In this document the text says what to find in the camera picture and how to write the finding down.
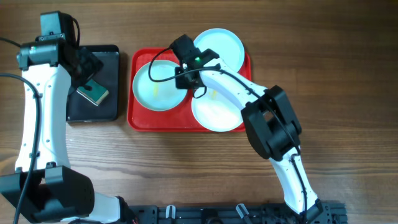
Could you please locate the light blue plate top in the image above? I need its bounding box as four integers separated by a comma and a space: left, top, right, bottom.
193, 28, 245, 72

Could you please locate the red plastic tray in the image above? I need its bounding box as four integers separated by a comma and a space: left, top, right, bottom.
127, 48, 252, 132

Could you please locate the black rectangular tray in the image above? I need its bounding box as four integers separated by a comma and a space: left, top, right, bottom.
66, 45, 120, 123

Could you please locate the green and yellow sponge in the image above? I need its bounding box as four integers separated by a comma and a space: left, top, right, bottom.
77, 79, 109, 106

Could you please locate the white plate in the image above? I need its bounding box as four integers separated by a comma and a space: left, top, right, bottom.
191, 87, 243, 132

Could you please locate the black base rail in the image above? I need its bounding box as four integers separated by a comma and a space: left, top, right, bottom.
130, 202, 348, 224

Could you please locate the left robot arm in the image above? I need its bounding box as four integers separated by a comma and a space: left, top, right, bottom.
1, 11, 139, 223

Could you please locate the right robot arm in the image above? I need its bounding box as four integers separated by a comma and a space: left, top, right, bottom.
169, 35, 322, 223

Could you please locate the light blue plate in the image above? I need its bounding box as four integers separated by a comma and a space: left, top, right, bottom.
132, 60, 187, 111
193, 28, 245, 72

